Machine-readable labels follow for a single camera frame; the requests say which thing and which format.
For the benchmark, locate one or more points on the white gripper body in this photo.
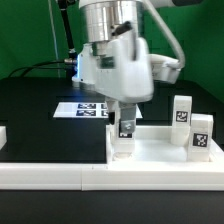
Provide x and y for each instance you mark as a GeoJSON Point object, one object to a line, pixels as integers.
{"type": "Point", "coordinates": [118, 76]}

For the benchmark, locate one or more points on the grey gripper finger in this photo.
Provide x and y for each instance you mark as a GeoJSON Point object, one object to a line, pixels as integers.
{"type": "Point", "coordinates": [111, 107]}
{"type": "Point", "coordinates": [127, 118]}

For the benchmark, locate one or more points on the white square table top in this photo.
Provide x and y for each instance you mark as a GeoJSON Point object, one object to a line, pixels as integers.
{"type": "Point", "coordinates": [152, 144]}

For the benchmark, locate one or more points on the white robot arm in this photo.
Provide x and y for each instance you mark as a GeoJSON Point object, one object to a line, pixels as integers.
{"type": "Point", "coordinates": [107, 20]}

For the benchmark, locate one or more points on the white marker sheet with tags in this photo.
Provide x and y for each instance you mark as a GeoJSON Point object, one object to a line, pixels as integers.
{"type": "Point", "coordinates": [81, 110]}

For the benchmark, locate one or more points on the white U-shaped obstacle fence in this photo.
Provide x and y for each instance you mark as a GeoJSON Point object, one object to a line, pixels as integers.
{"type": "Point", "coordinates": [113, 176]}

